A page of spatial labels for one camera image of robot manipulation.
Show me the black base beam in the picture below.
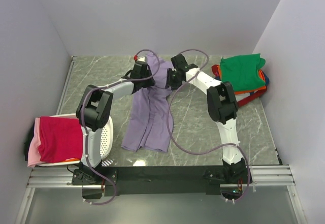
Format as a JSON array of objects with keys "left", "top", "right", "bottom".
[{"left": 72, "top": 166, "right": 252, "bottom": 197}]

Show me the aluminium rail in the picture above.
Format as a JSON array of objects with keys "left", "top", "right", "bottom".
[{"left": 27, "top": 165, "right": 295, "bottom": 188}]

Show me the red folded t shirt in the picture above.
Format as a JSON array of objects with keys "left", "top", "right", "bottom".
[{"left": 211, "top": 64, "right": 265, "bottom": 108}]

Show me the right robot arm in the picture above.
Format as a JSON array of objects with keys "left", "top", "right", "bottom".
[{"left": 166, "top": 53, "right": 250, "bottom": 183}]

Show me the white perforated laundry basket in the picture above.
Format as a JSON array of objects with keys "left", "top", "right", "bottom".
[{"left": 34, "top": 113, "right": 114, "bottom": 168}]

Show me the pink t shirt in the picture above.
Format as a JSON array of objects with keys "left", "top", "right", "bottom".
[{"left": 27, "top": 117, "right": 43, "bottom": 168}]

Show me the orange folded t shirt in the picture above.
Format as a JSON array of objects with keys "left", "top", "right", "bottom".
[{"left": 211, "top": 65, "right": 267, "bottom": 95}]

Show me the black garment in basket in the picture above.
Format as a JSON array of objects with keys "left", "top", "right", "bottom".
[{"left": 23, "top": 123, "right": 35, "bottom": 161}]

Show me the magenta t shirt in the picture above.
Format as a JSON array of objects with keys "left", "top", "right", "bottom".
[{"left": 38, "top": 116, "right": 83, "bottom": 163}]

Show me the lavender t shirt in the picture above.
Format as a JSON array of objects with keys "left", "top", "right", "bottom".
[{"left": 121, "top": 54, "right": 173, "bottom": 153}]

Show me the blue folded t shirt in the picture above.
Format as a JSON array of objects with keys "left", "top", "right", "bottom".
[{"left": 263, "top": 72, "right": 270, "bottom": 86}]

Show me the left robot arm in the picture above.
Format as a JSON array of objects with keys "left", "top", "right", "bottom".
[{"left": 76, "top": 60, "right": 155, "bottom": 184}]

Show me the green folded t shirt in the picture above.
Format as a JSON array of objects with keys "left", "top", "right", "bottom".
[{"left": 219, "top": 54, "right": 266, "bottom": 90}]

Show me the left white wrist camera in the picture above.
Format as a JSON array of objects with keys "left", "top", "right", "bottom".
[{"left": 133, "top": 55, "right": 147, "bottom": 62}]

